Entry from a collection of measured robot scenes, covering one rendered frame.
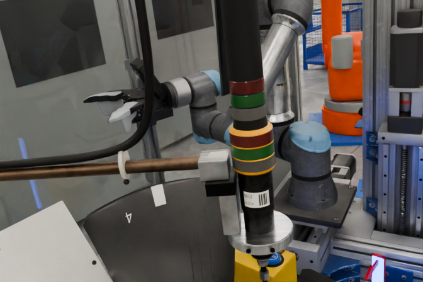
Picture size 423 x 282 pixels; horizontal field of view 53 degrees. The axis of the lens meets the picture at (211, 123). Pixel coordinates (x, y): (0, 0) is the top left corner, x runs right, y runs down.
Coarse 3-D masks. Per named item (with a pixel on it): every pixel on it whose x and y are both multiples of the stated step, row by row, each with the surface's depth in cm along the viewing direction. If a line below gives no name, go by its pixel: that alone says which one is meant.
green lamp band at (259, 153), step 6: (270, 144) 41; (234, 150) 41; (240, 150) 40; (246, 150) 40; (252, 150) 40; (258, 150) 40; (264, 150) 40; (270, 150) 41; (234, 156) 41; (240, 156) 41; (246, 156) 40; (252, 156) 40; (258, 156) 40; (264, 156) 40
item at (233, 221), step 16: (208, 160) 42; (224, 160) 42; (208, 176) 42; (224, 176) 42; (208, 192) 42; (224, 192) 42; (224, 208) 43; (224, 224) 44; (240, 224) 45; (288, 224) 45; (240, 240) 43; (256, 240) 43; (272, 240) 43; (288, 240) 43
